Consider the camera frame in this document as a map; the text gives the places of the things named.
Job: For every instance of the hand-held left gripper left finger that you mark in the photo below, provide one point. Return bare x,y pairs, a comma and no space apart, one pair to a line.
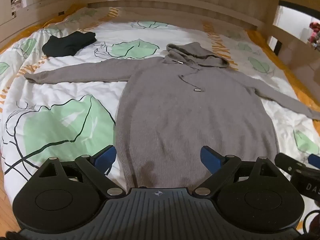
107,155

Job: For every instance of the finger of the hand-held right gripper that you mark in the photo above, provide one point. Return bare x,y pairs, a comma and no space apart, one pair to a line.
315,160
285,160

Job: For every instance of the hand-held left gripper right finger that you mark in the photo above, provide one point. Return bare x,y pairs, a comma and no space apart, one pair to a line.
209,156

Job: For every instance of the grey knit hoodie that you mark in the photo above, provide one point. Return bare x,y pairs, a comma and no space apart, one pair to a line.
187,105

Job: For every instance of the pile of colourful clothes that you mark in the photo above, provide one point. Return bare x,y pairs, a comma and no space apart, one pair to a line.
315,35

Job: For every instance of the white leaf print blanket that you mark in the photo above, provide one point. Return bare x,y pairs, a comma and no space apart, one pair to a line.
75,80

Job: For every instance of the wooden shelf unit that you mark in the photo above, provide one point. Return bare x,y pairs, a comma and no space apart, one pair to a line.
295,45

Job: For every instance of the black folded garment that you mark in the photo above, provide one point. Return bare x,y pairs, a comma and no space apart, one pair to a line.
67,45

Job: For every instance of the wooden bed headboard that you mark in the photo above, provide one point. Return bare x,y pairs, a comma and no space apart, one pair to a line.
175,5

